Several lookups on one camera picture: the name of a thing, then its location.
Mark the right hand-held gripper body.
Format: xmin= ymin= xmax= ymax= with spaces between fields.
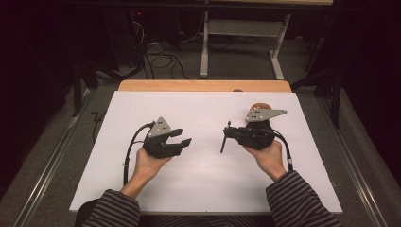
xmin=237 ymin=108 xmax=288 ymax=151

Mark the metal floor rail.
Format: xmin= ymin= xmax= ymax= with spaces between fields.
xmin=316 ymin=96 xmax=390 ymax=227
xmin=12 ymin=89 xmax=96 ymax=227

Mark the black stand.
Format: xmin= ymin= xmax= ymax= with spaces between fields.
xmin=290 ymin=67 xmax=344 ymax=130
xmin=71 ymin=59 xmax=99 ymax=117

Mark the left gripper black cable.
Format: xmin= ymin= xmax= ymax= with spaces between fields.
xmin=122 ymin=121 xmax=157 ymax=187

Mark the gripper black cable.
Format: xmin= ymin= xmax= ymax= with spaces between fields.
xmin=122 ymin=121 xmax=157 ymax=187
xmin=271 ymin=128 xmax=294 ymax=173

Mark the tangle of black floor cables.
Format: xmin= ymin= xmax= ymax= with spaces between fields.
xmin=131 ymin=20 xmax=191 ymax=80

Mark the white metal desk frame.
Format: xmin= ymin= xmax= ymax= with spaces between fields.
xmin=200 ymin=10 xmax=292 ymax=80

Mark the black striped pen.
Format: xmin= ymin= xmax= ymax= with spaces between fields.
xmin=220 ymin=119 xmax=232 ymax=155

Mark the person's right hand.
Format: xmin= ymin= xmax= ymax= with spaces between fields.
xmin=242 ymin=139 xmax=287 ymax=180

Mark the round wooden pen holder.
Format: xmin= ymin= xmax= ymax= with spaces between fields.
xmin=246 ymin=102 xmax=272 ymax=119

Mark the wooden table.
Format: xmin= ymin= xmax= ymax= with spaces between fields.
xmin=117 ymin=79 xmax=293 ymax=94

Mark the person's left hand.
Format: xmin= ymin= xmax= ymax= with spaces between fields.
xmin=133 ymin=147 xmax=173 ymax=185

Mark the thin black floor cable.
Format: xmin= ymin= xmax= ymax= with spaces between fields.
xmin=90 ymin=110 xmax=108 ymax=144

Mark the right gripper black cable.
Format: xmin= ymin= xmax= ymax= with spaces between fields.
xmin=271 ymin=128 xmax=294 ymax=173

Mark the white board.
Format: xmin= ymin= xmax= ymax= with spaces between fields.
xmin=69 ymin=90 xmax=343 ymax=216

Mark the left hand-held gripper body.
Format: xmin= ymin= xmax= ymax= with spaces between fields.
xmin=143 ymin=116 xmax=183 ymax=159

